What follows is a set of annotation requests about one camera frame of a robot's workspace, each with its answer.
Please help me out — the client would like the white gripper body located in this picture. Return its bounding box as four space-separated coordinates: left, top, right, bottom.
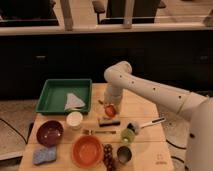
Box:
104 84 123 107

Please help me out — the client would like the red orange apple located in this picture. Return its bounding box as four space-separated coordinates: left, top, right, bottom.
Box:
104 105 116 118

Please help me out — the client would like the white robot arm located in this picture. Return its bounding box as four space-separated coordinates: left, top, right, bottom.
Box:
104 61 213 171

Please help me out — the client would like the white paper cup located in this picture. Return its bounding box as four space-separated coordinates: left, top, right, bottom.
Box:
66 111 83 130

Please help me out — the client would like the small metal cup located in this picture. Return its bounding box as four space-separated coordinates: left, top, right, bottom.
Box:
117 146 132 164

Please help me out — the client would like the wooden block with black base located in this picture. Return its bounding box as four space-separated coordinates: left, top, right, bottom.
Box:
98 117 120 127

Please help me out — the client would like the white folded cloth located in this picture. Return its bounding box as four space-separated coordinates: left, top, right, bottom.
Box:
65 93 85 110

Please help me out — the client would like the metal fork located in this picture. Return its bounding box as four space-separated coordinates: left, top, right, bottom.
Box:
83 129 116 135

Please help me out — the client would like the dark grape bunch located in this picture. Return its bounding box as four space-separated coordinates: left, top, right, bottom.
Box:
103 144 116 171

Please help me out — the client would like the green plastic tray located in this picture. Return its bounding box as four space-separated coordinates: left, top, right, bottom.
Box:
36 79 92 115

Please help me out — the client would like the orange bowl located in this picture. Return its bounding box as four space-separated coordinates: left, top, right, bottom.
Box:
71 135 103 169

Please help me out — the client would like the purple bowl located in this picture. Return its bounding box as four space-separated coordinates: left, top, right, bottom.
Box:
36 120 64 147

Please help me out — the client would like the blue sponge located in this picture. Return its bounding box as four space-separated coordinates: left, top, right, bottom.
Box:
32 147 57 165

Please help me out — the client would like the black cable left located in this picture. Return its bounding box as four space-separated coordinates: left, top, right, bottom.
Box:
0 118 28 145

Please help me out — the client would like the black cable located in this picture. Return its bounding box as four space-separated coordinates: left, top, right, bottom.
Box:
0 118 28 145
171 155 187 166

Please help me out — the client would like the black cable right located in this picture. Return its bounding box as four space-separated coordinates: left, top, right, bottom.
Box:
171 155 187 166

